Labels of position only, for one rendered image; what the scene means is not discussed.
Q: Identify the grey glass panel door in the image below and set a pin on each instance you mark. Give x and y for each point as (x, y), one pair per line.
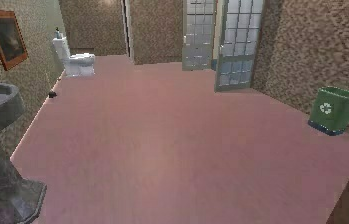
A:
(198, 36)
(237, 46)

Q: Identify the white toilet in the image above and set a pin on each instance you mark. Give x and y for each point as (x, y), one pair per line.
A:
(76, 61)

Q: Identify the small black floor object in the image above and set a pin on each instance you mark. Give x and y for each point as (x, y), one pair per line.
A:
(52, 94)

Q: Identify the small blue bottle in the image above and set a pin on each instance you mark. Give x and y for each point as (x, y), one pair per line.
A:
(58, 33)

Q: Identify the green recycling bin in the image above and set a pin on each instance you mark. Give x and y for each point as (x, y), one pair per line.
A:
(332, 110)

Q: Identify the brown framed dark picture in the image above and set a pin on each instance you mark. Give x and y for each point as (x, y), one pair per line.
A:
(8, 38)

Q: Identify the grey stone pedestal sink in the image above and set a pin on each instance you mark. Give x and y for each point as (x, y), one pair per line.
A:
(2, 110)

